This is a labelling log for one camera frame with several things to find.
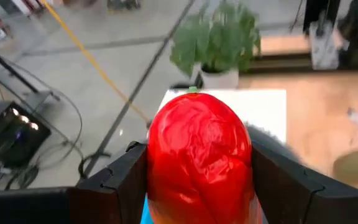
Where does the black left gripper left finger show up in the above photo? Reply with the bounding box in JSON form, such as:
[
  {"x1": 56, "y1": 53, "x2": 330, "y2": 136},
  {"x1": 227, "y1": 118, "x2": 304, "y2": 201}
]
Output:
[{"x1": 0, "y1": 141, "x2": 149, "y2": 224}]

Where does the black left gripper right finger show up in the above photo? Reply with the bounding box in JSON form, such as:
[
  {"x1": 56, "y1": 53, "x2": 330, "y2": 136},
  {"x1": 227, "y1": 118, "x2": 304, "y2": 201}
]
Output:
[{"x1": 252, "y1": 144, "x2": 358, "y2": 224}]

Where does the red orange mango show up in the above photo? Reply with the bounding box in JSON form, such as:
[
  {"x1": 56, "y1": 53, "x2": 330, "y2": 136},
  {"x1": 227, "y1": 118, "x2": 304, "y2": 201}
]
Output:
[{"x1": 146, "y1": 86, "x2": 262, "y2": 224}]

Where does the black electronics box with lights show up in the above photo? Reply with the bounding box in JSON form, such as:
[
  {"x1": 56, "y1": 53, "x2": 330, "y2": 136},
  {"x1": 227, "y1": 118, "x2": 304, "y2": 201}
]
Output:
[{"x1": 0, "y1": 101, "x2": 52, "y2": 169}]

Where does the white perforated metal shelf riser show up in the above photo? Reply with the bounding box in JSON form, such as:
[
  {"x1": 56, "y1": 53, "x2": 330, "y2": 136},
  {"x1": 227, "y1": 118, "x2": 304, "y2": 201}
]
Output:
[{"x1": 158, "y1": 89, "x2": 288, "y2": 144}]

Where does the green potted plant white pot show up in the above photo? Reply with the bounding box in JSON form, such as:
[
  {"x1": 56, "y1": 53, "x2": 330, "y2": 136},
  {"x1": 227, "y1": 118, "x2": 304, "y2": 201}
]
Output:
[{"x1": 169, "y1": 0, "x2": 262, "y2": 90}]

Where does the black coiled floor cable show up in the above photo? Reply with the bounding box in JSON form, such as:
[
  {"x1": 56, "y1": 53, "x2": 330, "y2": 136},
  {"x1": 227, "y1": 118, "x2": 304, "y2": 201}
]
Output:
[{"x1": 78, "y1": 151, "x2": 113, "y2": 184}]

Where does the black aluminium table frame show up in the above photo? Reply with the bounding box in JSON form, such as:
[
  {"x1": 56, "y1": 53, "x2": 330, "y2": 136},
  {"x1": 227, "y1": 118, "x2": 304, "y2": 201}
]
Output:
[{"x1": 169, "y1": 51, "x2": 358, "y2": 91}]

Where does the yellow floor cable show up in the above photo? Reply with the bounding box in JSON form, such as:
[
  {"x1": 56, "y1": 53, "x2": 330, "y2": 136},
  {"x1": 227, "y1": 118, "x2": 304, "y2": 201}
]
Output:
[{"x1": 39, "y1": 0, "x2": 151, "y2": 124}]

